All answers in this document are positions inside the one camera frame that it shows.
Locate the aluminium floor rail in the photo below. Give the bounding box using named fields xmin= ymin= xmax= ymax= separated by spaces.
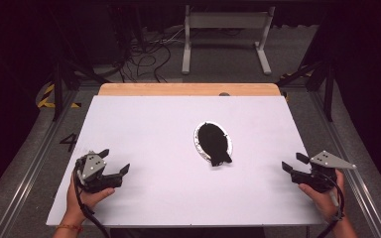
xmin=0 ymin=88 xmax=81 ymax=238
xmin=310 ymin=90 xmax=381 ymax=238

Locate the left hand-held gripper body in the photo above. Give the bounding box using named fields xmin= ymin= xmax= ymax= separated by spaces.
xmin=74 ymin=151 xmax=124 ymax=194

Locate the person's left hand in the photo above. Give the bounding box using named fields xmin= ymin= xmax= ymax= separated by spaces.
xmin=66 ymin=172 xmax=116 ymax=226

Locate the orange bead bracelet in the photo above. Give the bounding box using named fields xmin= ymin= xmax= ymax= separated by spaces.
xmin=56 ymin=223 xmax=84 ymax=233

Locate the yellow black floor tape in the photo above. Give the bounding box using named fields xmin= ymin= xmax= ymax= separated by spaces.
xmin=37 ymin=82 xmax=82 ymax=110

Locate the white board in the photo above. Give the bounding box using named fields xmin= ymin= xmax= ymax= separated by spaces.
xmin=46 ymin=95 xmax=323 ymax=228

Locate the black metal stand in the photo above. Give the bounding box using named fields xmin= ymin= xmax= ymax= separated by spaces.
xmin=47 ymin=6 xmax=111 ymax=122
xmin=277 ymin=9 xmax=337 ymax=123

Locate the black pouch with silver frame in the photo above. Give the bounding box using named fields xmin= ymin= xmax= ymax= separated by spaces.
xmin=192 ymin=120 xmax=233 ymax=168

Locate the person's right hand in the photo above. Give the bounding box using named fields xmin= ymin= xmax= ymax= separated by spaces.
xmin=298 ymin=169 xmax=345 ymax=222

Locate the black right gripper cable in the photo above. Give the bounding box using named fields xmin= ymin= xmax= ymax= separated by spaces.
xmin=317 ymin=172 xmax=346 ymax=238

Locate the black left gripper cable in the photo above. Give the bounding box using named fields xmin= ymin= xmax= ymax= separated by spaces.
xmin=72 ymin=164 xmax=111 ymax=238

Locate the tangle of floor cables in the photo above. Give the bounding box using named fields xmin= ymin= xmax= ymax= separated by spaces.
xmin=118 ymin=28 xmax=187 ymax=84

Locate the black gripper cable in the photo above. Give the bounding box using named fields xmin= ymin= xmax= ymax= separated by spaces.
xmin=317 ymin=172 xmax=346 ymax=238
xmin=72 ymin=164 xmax=111 ymax=238

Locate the white metal desk frame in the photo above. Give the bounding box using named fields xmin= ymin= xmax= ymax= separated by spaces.
xmin=181 ymin=4 xmax=277 ymax=76

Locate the wooden table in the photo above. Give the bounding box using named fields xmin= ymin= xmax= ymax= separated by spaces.
xmin=97 ymin=82 xmax=282 ymax=97

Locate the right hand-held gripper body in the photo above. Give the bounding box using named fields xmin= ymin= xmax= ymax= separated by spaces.
xmin=291 ymin=150 xmax=357 ymax=193

